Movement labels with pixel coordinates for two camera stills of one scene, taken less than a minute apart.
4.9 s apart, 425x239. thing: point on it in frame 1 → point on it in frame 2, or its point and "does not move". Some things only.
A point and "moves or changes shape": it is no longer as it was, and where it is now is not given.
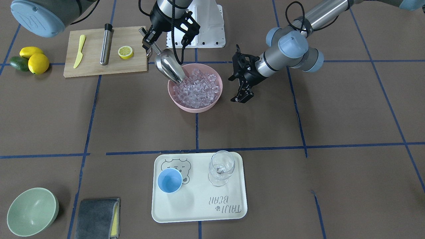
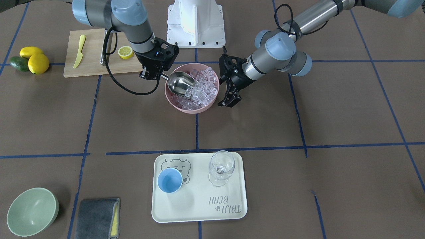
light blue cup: (169, 180) does not move
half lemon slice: (125, 52) does not move
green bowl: (31, 210) does not move
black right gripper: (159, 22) → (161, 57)
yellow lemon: (38, 63) does not move
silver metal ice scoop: (167, 63) moves or changes shape
